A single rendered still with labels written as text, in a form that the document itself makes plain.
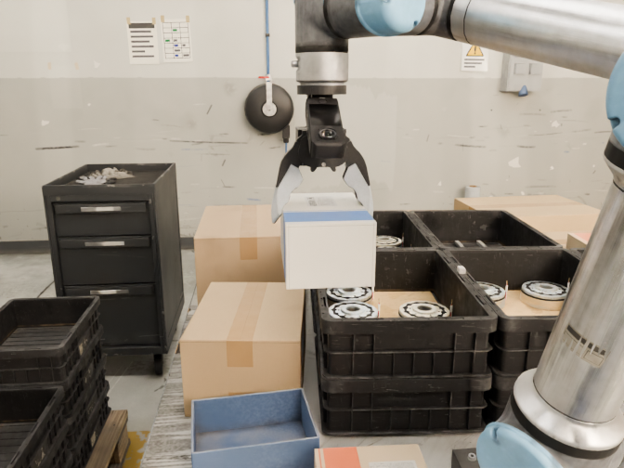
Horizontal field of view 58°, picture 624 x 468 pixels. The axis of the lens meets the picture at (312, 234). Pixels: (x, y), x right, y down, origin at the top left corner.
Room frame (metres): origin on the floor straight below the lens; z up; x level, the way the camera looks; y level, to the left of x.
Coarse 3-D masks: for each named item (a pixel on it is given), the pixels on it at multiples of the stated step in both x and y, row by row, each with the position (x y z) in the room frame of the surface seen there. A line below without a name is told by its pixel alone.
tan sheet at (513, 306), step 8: (512, 296) 1.21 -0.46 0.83; (512, 304) 1.16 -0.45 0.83; (520, 304) 1.16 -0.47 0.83; (504, 312) 1.12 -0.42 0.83; (512, 312) 1.12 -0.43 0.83; (520, 312) 1.12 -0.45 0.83; (528, 312) 1.12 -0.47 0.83; (536, 312) 1.12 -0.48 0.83; (544, 312) 1.12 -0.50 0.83; (552, 312) 1.12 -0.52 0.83
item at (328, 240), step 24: (288, 216) 0.74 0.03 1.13; (312, 216) 0.74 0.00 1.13; (336, 216) 0.74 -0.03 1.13; (360, 216) 0.74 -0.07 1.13; (288, 240) 0.70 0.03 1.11; (312, 240) 0.70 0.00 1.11; (336, 240) 0.71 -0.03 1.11; (360, 240) 0.71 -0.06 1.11; (288, 264) 0.70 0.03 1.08; (312, 264) 0.70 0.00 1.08; (336, 264) 0.71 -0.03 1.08; (360, 264) 0.71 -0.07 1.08; (288, 288) 0.70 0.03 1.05; (312, 288) 0.70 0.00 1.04
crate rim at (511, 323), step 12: (444, 252) 1.23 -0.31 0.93; (456, 252) 1.24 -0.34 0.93; (468, 252) 1.24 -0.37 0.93; (480, 252) 1.24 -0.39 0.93; (492, 252) 1.25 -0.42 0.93; (504, 252) 1.25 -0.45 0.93; (516, 252) 1.25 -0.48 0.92; (528, 252) 1.25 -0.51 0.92; (540, 252) 1.25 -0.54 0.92; (564, 252) 1.24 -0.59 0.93; (456, 264) 1.14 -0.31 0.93; (468, 276) 1.08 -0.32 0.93; (480, 288) 1.00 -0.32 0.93; (492, 300) 0.94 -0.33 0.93; (504, 324) 0.86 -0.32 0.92; (516, 324) 0.86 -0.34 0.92; (528, 324) 0.86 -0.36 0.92; (540, 324) 0.86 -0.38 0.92; (552, 324) 0.86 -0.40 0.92
